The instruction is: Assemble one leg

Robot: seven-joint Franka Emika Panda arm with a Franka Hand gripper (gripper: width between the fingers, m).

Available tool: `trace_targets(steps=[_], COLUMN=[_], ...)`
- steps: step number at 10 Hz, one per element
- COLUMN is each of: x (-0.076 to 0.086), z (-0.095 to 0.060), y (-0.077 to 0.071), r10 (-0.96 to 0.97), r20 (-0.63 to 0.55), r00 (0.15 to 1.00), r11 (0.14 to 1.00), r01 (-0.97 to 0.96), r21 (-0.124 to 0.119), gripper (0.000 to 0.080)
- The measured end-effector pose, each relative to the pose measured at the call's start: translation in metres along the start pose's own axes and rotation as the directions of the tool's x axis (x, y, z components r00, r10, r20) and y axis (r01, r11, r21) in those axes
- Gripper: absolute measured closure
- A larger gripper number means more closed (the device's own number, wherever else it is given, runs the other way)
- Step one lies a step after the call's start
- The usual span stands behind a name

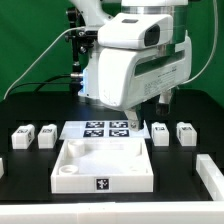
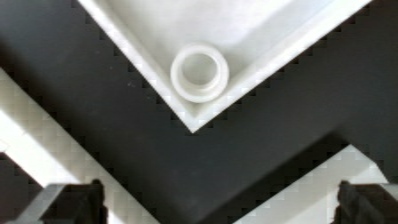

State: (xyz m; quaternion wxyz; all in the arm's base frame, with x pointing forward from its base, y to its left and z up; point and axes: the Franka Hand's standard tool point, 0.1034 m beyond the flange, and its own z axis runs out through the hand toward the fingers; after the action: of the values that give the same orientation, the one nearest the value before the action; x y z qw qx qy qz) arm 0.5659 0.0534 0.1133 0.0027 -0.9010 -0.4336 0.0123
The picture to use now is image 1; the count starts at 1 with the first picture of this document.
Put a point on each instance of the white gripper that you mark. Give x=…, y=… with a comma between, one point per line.
x=127, y=78

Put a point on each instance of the white square tabletop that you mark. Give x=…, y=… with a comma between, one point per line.
x=117, y=165

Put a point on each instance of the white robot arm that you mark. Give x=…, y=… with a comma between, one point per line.
x=96, y=13

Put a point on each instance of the white obstacle fence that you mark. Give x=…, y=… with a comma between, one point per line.
x=193, y=212

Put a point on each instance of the white block left edge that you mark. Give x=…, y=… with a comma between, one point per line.
x=1, y=168

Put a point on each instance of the white marker base plate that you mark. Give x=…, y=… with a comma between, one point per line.
x=101, y=129

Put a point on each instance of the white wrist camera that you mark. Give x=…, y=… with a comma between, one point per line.
x=136, y=31

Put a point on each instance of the black camera stand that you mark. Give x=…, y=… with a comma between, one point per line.
x=75, y=20

